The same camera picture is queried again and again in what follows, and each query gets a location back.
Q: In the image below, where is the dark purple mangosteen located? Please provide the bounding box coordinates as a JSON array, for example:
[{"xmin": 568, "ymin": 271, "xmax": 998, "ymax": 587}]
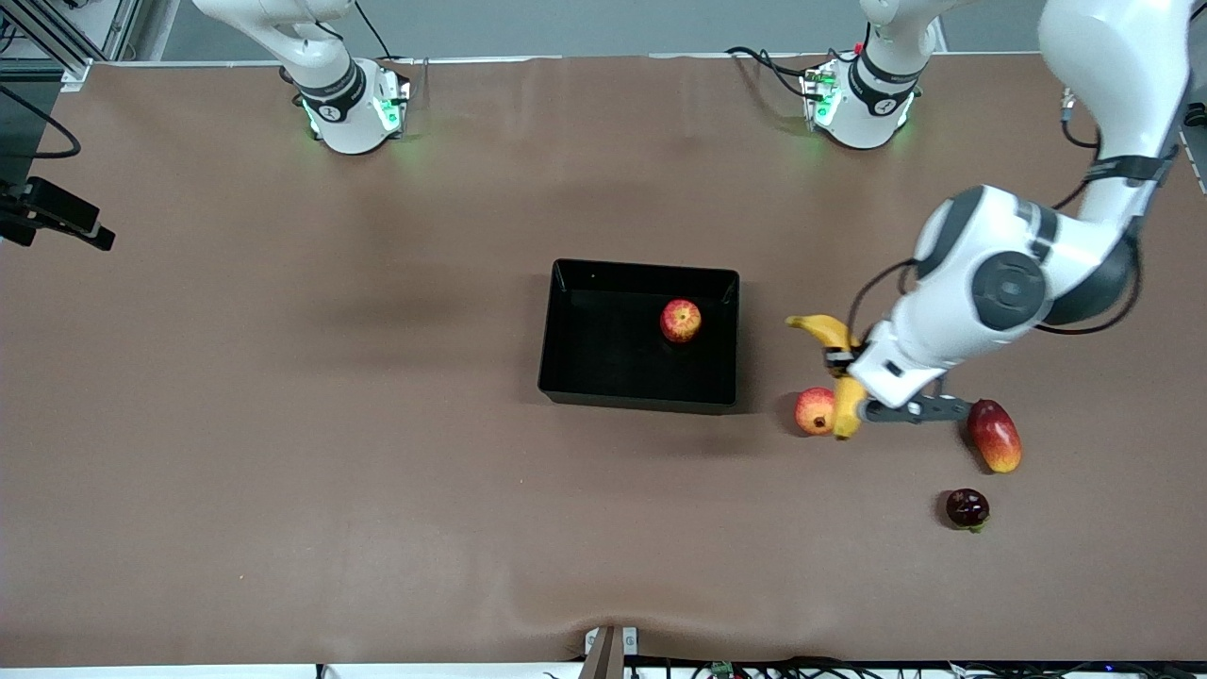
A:
[{"xmin": 946, "ymin": 488, "xmax": 991, "ymax": 534}]

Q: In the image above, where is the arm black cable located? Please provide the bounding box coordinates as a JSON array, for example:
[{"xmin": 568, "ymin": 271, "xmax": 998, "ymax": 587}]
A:
[
  {"xmin": 0, "ymin": 85, "xmax": 81, "ymax": 158},
  {"xmin": 847, "ymin": 90, "xmax": 1142, "ymax": 355}
]

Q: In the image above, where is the brown table cover cloth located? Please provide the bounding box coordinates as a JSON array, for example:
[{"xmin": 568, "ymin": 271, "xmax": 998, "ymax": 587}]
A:
[{"xmin": 0, "ymin": 52, "xmax": 1207, "ymax": 666}]

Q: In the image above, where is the red yellow apple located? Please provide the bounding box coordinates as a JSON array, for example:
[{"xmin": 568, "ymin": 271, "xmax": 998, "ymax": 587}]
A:
[{"xmin": 659, "ymin": 298, "xmax": 703, "ymax": 344}]

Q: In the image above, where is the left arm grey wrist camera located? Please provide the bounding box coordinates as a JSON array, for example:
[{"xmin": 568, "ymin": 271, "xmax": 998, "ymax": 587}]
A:
[{"xmin": 860, "ymin": 394, "xmax": 974, "ymax": 424}]

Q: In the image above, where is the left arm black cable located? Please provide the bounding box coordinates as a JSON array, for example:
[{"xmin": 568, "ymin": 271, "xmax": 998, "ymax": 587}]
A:
[{"xmin": 847, "ymin": 90, "xmax": 1142, "ymax": 355}]

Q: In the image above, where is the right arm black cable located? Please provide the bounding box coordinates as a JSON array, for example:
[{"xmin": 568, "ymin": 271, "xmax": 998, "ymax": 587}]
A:
[{"xmin": 0, "ymin": 85, "xmax": 81, "ymax": 158}]

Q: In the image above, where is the black plastic box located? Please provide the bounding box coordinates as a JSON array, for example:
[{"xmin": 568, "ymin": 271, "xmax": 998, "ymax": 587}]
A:
[{"xmin": 537, "ymin": 258, "xmax": 741, "ymax": 416}]

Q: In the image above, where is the aluminium frame profile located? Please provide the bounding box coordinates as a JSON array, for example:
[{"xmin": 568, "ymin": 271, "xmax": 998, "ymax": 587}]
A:
[{"xmin": 0, "ymin": 0, "xmax": 142, "ymax": 81}]

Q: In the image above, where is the black base power cable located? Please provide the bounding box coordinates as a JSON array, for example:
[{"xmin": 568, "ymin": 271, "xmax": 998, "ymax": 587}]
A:
[
  {"xmin": 354, "ymin": 0, "xmax": 402, "ymax": 65},
  {"xmin": 724, "ymin": 45, "xmax": 821, "ymax": 103}
]

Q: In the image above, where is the red yellow mango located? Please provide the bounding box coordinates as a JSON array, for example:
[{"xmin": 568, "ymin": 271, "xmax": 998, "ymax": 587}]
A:
[{"xmin": 967, "ymin": 399, "xmax": 1023, "ymax": 474}]

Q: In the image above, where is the red orange pomegranate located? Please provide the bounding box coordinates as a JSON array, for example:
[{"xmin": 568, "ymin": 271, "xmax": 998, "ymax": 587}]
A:
[{"xmin": 793, "ymin": 387, "xmax": 840, "ymax": 437}]

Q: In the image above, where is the yellow banana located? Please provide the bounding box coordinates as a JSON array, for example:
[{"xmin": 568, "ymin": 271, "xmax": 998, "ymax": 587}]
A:
[{"xmin": 785, "ymin": 314, "xmax": 868, "ymax": 441}]

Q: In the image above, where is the grey arm base connector panel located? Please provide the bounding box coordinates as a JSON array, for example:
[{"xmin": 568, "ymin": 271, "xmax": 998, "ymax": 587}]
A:
[
  {"xmin": 800, "ymin": 61, "xmax": 842, "ymax": 131},
  {"xmin": 372, "ymin": 58, "xmax": 430, "ymax": 138}
]

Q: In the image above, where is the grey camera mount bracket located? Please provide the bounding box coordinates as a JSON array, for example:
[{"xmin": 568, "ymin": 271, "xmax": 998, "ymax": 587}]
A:
[{"xmin": 580, "ymin": 624, "xmax": 640, "ymax": 679}]

